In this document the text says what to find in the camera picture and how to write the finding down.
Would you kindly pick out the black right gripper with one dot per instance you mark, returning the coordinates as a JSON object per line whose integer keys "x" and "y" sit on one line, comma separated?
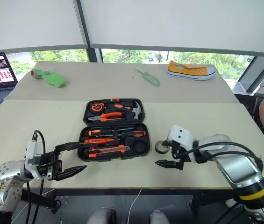
{"x": 177, "y": 150}

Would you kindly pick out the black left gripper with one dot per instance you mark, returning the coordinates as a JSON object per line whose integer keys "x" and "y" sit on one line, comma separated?
{"x": 50, "y": 163}

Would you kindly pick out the black electrical tape roll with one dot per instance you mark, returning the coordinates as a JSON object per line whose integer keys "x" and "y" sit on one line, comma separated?
{"x": 161, "y": 151}

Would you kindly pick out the orange voltage tester screwdriver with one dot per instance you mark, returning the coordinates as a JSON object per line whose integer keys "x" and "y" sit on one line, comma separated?
{"x": 96, "y": 140}

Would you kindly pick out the short black orange screwdriver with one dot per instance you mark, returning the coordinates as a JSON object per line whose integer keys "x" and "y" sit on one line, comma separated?
{"x": 94, "y": 133}

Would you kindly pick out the large orange black utility knife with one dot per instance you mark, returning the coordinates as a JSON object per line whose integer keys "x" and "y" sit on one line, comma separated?
{"x": 108, "y": 149}

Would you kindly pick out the long black orange screwdriver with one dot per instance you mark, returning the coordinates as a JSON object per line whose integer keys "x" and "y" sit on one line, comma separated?
{"x": 134, "y": 133}

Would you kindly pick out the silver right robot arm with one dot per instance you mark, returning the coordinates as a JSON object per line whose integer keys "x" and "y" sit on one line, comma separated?
{"x": 237, "y": 168}

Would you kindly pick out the black tool case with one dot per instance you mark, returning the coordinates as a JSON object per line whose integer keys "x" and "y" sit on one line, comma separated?
{"x": 141, "y": 147}

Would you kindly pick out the orange black tape measure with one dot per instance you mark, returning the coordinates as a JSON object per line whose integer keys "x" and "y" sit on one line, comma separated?
{"x": 96, "y": 107}

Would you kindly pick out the grey rounded shape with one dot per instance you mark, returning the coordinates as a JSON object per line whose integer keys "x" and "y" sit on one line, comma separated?
{"x": 158, "y": 217}
{"x": 100, "y": 215}

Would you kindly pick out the green plastic garden trowel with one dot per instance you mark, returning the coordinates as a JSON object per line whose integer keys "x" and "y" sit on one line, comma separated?
{"x": 152, "y": 80}

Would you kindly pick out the green plastic watering can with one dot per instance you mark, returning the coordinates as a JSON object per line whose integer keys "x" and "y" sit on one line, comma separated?
{"x": 54, "y": 79}

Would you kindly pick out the yellow canvas sneaker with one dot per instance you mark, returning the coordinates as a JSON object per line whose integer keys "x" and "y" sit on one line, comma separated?
{"x": 187, "y": 71}

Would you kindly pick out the black office chair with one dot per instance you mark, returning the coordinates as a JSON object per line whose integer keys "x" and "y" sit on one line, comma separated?
{"x": 248, "y": 107}

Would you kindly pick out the white roller blind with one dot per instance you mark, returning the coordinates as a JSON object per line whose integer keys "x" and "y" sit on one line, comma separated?
{"x": 180, "y": 23}
{"x": 29, "y": 23}

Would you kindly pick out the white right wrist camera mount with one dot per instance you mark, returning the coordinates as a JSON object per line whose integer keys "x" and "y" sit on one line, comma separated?
{"x": 180, "y": 135}

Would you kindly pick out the black table frame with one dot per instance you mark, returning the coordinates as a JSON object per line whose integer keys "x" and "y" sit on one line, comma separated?
{"x": 99, "y": 191}

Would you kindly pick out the grey window frame post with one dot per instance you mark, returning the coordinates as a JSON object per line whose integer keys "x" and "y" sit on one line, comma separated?
{"x": 86, "y": 30}
{"x": 256, "y": 70}

